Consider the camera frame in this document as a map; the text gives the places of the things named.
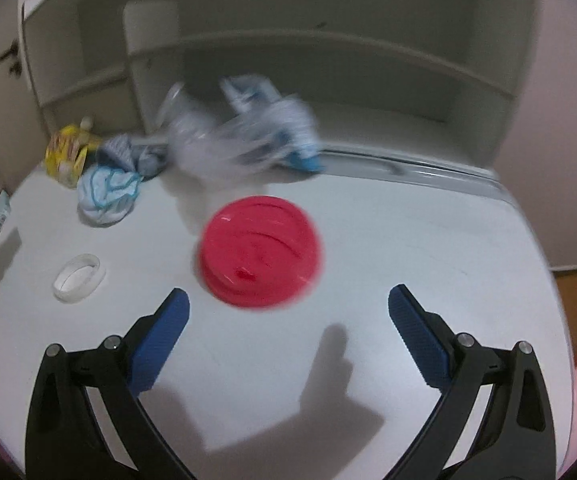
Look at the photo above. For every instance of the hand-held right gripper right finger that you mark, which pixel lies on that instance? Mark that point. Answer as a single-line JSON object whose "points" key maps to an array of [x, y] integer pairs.
{"points": [[418, 337]]}

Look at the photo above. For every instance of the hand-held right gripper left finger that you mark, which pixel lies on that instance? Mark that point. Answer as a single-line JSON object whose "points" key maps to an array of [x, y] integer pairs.
{"points": [[161, 335]]}

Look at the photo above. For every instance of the white tape roll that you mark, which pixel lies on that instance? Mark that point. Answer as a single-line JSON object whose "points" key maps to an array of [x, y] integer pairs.
{"points": [[78, 277]]}

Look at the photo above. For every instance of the yellow snack bag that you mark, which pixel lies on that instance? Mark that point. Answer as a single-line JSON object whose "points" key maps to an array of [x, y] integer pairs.
{"points": [[66, 156]]}

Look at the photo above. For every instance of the blue and white cloth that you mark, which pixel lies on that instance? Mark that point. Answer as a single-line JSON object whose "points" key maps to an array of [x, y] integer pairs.
{"points": [[108, 195]]}

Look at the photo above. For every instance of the small white cap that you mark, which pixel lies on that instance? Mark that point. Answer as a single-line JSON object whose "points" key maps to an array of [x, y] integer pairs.
{"points": [[87, 123]]}

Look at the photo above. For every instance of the grey sock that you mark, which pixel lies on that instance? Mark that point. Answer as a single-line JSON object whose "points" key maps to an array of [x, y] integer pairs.
{"points": [[131, 154]]}

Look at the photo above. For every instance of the clear plastic bag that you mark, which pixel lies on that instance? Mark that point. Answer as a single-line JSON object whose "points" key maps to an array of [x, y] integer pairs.
{"points": [[208, 147]]}

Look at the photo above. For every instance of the blue and white wrapper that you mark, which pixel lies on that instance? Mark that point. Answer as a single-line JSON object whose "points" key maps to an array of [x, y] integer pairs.
{"points": [[281, 120]]}

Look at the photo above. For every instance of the white desk shelf unit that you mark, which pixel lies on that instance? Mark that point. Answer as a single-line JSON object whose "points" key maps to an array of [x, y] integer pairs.
{"points": [[318, 45]]}

